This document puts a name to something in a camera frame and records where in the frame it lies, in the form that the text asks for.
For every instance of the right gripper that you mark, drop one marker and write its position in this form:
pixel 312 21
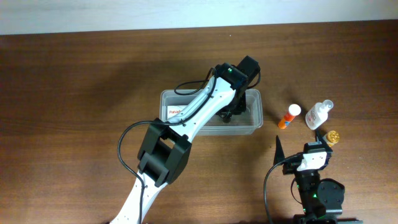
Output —
pixel 291 165

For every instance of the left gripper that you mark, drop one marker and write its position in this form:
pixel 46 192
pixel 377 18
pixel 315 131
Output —
pixel 239 111

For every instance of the white spray bottle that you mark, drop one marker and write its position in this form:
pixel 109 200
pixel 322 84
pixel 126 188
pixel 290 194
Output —
pixel 318 114

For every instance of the white Panadol medicine box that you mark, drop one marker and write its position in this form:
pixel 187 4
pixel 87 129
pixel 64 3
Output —
pixel 173 110

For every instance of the black bottle white cap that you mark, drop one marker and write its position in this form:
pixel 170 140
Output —
pixel 227 118

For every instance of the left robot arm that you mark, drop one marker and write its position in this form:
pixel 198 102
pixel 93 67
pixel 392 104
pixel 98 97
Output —
pixel 166 147

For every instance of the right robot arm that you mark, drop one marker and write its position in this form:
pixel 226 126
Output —
pixel 321 199

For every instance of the clear plastic container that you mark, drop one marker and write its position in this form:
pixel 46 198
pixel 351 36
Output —
pixel 244 124

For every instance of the small gold lid jar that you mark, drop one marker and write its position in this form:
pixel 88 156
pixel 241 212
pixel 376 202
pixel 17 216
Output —
pixel 331 138

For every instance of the orange tube white cap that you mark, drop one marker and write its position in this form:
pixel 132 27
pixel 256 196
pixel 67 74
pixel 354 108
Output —
pixel 293 111

